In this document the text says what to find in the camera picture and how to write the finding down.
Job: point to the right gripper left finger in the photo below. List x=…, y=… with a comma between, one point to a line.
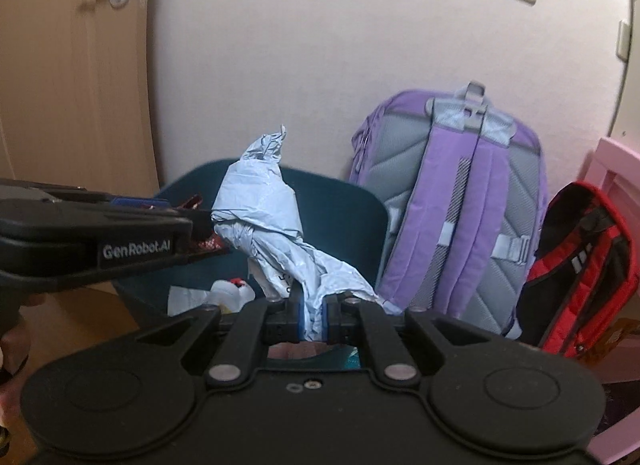
x=245, y=337

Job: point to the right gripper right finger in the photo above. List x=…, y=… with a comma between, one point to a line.
x=351, y=321

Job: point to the white milk bottle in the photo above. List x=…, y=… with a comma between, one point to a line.
x=229, y=296

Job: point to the red foil snack wrapper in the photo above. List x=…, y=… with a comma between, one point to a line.
x=204, y=240

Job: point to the light blue bag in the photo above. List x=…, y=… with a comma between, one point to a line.
x=257, y=213

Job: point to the dark green trash bin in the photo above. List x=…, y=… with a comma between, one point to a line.
x=339, y=218

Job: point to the left hand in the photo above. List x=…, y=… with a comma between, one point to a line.
x=15, y=348

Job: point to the beige wooden door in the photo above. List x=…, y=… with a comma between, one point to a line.
x=75, y=94

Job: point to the purple grey backpack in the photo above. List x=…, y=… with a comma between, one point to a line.
x=465, y=189

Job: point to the red black backpack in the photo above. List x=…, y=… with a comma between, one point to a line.
x=584, y=273

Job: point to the white wall switch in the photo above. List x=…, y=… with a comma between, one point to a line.
x=623, y=41

